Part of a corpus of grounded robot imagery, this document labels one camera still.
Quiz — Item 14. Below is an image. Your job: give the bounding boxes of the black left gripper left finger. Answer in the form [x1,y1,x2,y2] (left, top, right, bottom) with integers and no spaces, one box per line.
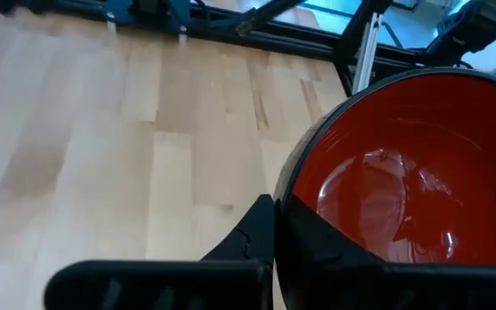
[43,193,276,310]

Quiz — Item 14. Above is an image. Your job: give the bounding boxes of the black rounded equipment housing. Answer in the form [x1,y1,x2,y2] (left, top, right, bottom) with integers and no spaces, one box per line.
[422,0,496,68]

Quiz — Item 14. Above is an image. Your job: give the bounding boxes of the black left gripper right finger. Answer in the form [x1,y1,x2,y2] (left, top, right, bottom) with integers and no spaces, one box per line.
[275,195,496,310]

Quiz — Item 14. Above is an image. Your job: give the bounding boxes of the small red black bowl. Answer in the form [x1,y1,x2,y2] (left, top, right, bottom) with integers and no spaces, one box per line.
[273,66,496,270]

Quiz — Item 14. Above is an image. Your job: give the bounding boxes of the black aluminium table frame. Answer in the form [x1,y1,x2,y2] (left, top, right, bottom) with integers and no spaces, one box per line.
[0,0,431,98]

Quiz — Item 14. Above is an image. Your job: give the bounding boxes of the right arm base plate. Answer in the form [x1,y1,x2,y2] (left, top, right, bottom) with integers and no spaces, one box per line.
[102,0,192,34]

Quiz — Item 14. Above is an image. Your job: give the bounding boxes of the grey metal bracket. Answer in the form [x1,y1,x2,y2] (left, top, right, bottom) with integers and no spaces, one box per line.
[351,11,383,94]

